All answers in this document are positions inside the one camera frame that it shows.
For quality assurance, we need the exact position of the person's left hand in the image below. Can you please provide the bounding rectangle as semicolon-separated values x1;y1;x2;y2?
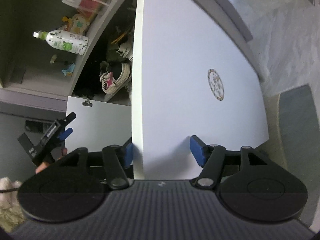
35;148;67;174

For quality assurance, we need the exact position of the left white cabinet door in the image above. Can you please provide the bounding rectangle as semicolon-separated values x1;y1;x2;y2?
65;96;131;153

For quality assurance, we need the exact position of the white cabinet door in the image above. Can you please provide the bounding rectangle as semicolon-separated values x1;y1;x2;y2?
65;96;131;153
132;0;268;180

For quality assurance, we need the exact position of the small blue figurine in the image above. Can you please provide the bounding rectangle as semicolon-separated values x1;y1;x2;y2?
62;63;75;77

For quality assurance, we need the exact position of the star canvas sneaker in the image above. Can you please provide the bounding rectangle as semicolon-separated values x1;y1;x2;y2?
99;61;131;94

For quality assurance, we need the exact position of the round door sticker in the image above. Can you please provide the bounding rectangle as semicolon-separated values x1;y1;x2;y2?
207;69;225;101

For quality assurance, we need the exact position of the white green bottle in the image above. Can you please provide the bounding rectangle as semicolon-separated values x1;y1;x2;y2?
33;30;89;55

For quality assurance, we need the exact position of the grey shoe cabinet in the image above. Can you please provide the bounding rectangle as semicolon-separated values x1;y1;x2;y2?
1;0;137;115

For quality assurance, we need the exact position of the cartoon wooden toy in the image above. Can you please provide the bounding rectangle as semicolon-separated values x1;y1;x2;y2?
59;14;91;35

